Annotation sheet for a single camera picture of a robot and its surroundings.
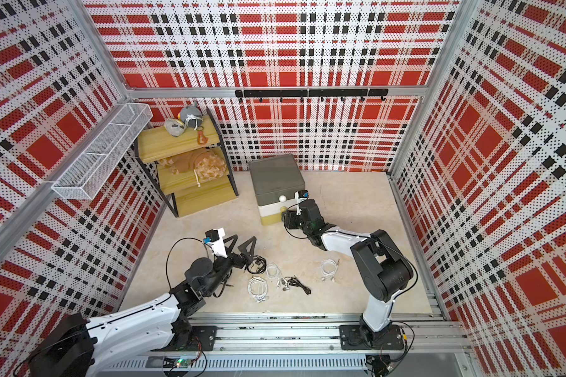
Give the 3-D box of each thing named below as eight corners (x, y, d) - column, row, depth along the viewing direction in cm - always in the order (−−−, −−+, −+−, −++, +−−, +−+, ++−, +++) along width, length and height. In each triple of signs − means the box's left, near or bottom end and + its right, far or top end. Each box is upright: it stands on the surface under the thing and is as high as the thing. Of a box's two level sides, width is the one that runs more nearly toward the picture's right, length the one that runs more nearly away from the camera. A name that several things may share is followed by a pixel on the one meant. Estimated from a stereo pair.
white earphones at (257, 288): (246, 302, 83) (245, 301, 81) (249, 278, 88) (248, 276, 87) (266, 302, 83) (265, 301, 81) (268, 278, 88) (267, 276, 86)
